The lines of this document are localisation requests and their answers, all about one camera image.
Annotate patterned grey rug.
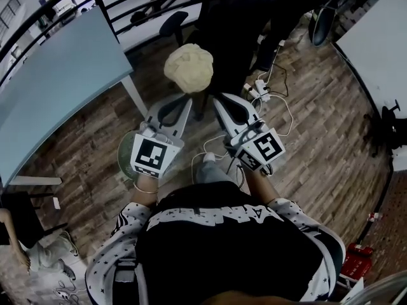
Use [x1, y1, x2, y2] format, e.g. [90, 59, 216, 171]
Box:
[0, 233, 93, 305]

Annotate white desk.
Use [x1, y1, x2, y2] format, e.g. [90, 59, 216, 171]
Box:
[331, 0, 407, 120]

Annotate black white star-print shirt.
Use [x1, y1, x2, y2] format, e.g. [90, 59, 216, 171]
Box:
[85, 182, 347, 305]

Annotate red box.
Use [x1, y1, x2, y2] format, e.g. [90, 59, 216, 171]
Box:
[340, 253, 373, 278]

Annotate person's left forearm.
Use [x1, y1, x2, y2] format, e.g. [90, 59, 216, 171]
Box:
[131, 173, 160, 207]

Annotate person's right forearm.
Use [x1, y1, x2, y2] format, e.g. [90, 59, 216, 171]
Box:
[244, 166, 281, 205]

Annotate cream clothes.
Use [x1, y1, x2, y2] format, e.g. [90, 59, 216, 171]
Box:
[163, 43, 214, 95]

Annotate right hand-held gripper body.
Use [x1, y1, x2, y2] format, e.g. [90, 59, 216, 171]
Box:
[223, 118, 286, 173]

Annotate light blue table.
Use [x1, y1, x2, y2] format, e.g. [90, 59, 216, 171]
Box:
[0, 6, 150, 187]

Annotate black cable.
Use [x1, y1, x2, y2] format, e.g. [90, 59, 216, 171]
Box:
[266, 62, 289, 97]

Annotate green round basket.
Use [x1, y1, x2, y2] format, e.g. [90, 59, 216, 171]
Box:
[116, 130, 150, 184]

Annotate red fire extinguisher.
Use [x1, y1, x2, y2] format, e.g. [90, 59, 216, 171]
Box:
[346, 241, 374, 257]

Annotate thin gold bracelet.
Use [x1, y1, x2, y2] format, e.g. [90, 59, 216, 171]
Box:
[133, 182, 159, 194]

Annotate person's grey trouser leg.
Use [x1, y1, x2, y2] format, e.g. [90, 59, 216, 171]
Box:
[194, 159, 237, 187]

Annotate grey shoulder strap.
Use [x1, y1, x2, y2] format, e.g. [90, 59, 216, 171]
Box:
[112, 258, 149, 305]

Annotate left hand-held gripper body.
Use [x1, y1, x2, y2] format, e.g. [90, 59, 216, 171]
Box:
[130, 116, 186, 179]

